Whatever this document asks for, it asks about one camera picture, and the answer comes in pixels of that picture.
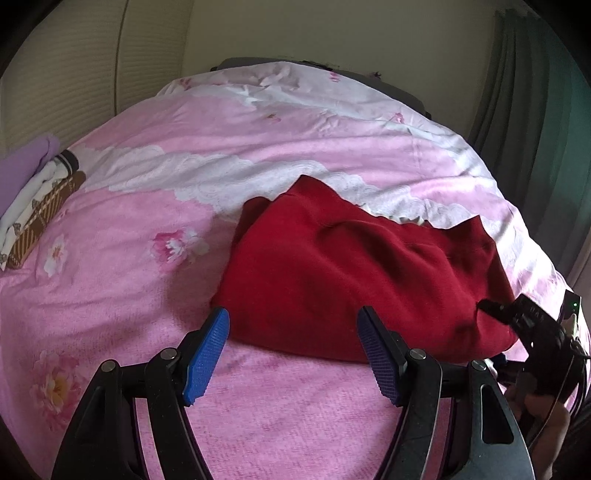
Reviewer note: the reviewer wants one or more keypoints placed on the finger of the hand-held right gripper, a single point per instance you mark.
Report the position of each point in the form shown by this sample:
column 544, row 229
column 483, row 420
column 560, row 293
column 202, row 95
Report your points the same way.
column 496, row 310

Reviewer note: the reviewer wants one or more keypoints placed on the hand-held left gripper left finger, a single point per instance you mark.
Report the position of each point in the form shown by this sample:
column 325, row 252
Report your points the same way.
column 205, row 360

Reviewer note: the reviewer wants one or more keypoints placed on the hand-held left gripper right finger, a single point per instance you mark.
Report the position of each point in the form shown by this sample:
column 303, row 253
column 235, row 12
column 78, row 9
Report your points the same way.
column 376, row 355

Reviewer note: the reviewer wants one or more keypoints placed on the red cartoon-print sweatshirt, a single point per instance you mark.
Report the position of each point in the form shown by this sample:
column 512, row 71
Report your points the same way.
column 332, row 277

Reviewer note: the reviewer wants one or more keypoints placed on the person's right hand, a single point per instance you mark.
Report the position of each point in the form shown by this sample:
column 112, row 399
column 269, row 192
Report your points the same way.
column 549, row 422

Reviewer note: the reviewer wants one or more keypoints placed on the pink floral duvet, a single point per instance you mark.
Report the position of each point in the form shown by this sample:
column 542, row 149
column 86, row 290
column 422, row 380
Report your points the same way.
column 161, row 184

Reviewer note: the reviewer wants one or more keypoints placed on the green curtain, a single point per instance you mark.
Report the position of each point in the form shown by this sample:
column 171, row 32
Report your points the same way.
column 535, row 115

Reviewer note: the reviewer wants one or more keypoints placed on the folded brown patterned garment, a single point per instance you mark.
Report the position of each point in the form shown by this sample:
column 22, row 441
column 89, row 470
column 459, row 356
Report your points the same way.
column 44, row 217

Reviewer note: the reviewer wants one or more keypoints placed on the folded white patterned garment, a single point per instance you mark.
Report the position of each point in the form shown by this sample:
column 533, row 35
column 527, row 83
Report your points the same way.
column 32, row 203

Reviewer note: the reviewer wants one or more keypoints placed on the grey bed headboard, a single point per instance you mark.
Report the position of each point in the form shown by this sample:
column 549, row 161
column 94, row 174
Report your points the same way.
column 369, row 78

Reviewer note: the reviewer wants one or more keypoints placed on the folded purple garment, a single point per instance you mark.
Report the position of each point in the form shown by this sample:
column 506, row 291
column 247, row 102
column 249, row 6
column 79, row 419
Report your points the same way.
column 25, row 166

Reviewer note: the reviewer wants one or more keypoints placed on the white wardrobe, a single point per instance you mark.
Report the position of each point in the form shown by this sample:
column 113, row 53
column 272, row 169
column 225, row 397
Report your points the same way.
column 92, row 69

